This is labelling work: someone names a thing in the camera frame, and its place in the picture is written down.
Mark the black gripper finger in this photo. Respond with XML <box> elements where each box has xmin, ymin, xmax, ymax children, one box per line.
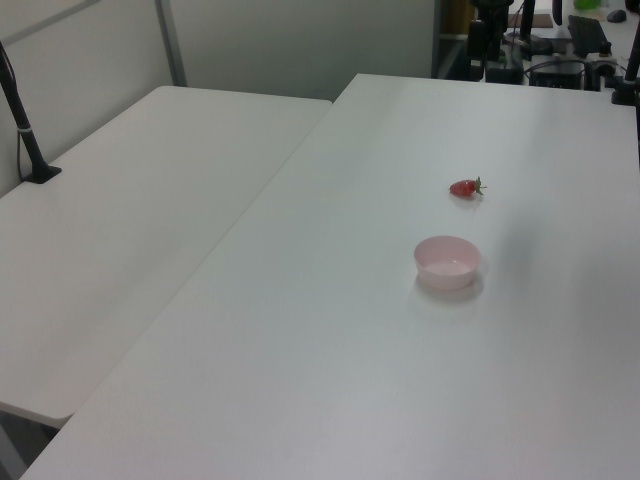
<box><xmin>486</xmin><ymin>21</ymin><xmax>505</xmax><ymax>65</ymax></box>
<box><xmin>467</xmin><ymin>20</ymin><xmax>487</xmax><ymax>82</ymax></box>

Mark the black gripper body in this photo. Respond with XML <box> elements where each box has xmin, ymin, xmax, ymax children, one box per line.
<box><xmin>471</xmin><ymin>0</ymin><xmax>514</xmax><ymax>25</ymax></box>

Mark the red strawberry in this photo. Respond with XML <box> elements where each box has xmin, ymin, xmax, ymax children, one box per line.
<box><xmin>448</xmin><ymin>176</ymin><xmax>488</xmax><ymax>199</ymax></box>

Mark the pink plastic bowl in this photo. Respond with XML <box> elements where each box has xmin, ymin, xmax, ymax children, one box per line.
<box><xmin>413</xmin><ymin>234</ymin><xmax>482</xmax><ymax>291</ymax></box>

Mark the brown flat board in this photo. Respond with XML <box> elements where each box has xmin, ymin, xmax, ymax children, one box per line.
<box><xmin>509</xmin><ymin>14</ymin><xmax>554</xmax><ymax>29</ymax></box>

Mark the black electronics box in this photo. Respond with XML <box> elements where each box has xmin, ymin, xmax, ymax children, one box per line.
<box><xmin>528</xmin><ymin>58</ymin><xmax>587</xmax><ymax>90</ymax></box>

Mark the black keyboard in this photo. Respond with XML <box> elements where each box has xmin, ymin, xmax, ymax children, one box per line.
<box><xmin>567</xmin><ymin>14</ymin><xmax>610</xmax><ymax>59</ymax></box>

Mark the white side table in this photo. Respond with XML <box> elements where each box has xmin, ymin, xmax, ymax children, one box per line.
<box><xmin>0</xmin><ymin>85</ymin><xmax>335</xmax><ymax>422</ymax></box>

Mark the black clamped camera stand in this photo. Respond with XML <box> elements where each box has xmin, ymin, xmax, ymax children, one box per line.
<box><xmin>610</xmin><ymin>34</ymin><xmax>640</xmax><ymax>106</ymax></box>

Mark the grey metal partition post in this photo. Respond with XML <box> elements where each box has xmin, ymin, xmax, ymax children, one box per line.
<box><xmin>154</xmin><ymin>0</ymin><xmax>189</xmax><ymax>89</ymax></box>

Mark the black camera stand pole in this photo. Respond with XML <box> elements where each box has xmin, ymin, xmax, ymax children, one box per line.
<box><xmin>0</xmin><ymin>40</ymin><xmax>63</xmax><ymax>185</ymax></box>

